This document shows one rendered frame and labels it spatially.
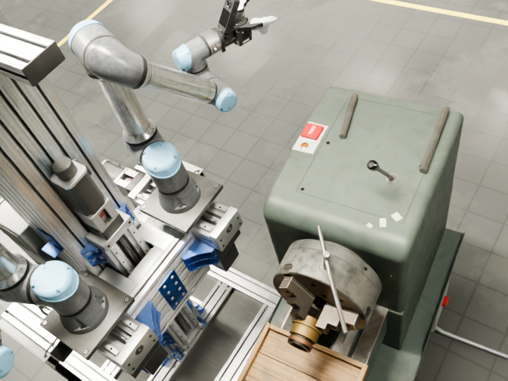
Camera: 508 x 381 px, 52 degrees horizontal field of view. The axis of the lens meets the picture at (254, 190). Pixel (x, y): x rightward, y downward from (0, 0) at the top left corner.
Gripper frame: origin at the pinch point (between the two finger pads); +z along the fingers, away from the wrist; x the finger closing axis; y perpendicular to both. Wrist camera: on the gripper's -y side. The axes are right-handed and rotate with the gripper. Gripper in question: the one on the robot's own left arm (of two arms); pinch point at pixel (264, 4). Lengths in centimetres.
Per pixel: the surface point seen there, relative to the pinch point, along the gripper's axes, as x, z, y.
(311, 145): 38.9, -12.5, 27.5
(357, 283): 85, -34, 28
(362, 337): 92, -35, 60
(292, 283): 72, -48, 29
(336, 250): 74, -32, 25
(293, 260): 68, -43, 28
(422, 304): 91, 0, 93
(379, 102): 40, 17, 27
